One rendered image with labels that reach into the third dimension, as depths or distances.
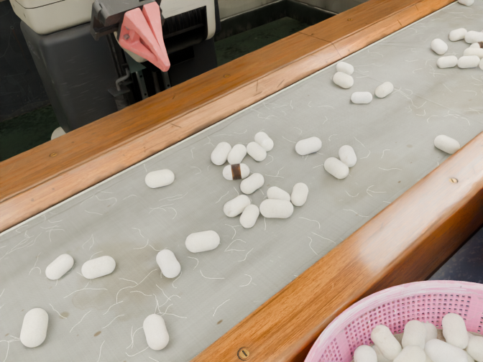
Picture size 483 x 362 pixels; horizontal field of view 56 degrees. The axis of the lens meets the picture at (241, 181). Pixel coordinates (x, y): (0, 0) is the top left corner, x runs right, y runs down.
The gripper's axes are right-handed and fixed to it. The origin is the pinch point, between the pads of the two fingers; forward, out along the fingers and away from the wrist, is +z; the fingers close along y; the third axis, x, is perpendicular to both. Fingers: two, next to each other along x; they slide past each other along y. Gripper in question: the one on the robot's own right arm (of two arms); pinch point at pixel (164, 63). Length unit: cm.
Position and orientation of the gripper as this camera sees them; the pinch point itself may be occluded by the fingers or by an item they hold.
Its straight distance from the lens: 61.6
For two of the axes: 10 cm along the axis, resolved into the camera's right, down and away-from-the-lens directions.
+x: -3.4, 3.1, 8.9
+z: 5.5, 8.3, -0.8
